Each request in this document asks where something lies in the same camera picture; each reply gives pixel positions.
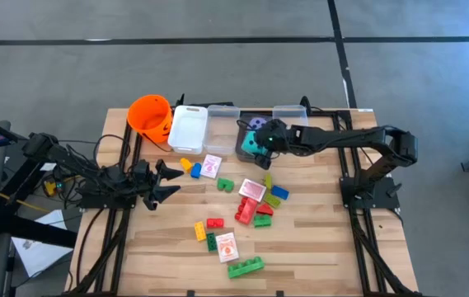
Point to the black side stand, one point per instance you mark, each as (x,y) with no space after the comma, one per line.
(32,231)

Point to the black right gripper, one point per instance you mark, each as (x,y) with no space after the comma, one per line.
(277,138)

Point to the playing card box red print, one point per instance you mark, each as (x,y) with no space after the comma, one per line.
(227,247)

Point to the dark green small brick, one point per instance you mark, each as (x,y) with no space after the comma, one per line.
(212,242)

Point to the white paper sheet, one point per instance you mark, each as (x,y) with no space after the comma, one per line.
(40,251)

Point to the blue single-stud block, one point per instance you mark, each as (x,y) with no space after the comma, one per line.
(195,171)

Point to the lime green small brick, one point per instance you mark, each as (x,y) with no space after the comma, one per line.
(268,181)

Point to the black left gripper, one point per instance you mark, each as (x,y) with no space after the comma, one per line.
(145,185)

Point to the large red multi-stud block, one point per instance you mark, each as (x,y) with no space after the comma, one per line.
(246,211)

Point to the long green four-stud block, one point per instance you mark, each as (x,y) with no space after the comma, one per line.
(246,267)

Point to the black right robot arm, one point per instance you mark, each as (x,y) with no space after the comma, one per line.
(341,138)

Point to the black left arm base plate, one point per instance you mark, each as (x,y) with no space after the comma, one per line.
(106,202)

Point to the green two-stud chunky block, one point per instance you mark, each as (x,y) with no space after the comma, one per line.
(225,185)
(262,221)

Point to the blue small brick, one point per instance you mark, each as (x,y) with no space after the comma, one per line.
(279,192)

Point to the purple foam die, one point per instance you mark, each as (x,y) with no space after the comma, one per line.
(257,122)

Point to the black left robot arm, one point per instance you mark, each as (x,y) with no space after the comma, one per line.
(52,150)

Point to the white sticker label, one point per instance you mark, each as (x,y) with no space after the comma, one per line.
(365,110)

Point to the black aluminium rig frame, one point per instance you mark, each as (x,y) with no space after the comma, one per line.
(325,112)

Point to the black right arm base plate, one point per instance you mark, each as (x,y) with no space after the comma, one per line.
(374,198)

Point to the red two-stud block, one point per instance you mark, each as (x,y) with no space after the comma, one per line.
(215,223)

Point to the yellow single-stud block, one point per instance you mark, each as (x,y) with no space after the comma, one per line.
(186,164)

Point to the teal foam die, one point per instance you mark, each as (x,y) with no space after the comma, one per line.
(248,144)

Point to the orange pumpkin bucket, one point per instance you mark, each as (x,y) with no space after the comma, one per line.
(149,117)

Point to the yellow electronic device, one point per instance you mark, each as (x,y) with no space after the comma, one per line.
(50,187)

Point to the grey plastic bin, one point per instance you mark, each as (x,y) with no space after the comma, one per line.
(238,148)

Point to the playing card box red back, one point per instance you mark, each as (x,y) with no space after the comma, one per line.
(252,190)

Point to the clear plastic bin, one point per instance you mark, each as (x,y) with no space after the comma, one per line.
(221,132)
(289,115)

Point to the white plastic bin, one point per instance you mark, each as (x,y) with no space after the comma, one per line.
(186,132)

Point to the yellow small brick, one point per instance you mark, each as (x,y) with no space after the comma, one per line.
(200,231)

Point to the playing card box pink print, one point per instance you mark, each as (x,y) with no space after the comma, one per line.
(211,166)

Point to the red wedge block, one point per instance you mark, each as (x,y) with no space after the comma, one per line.
(265,210)

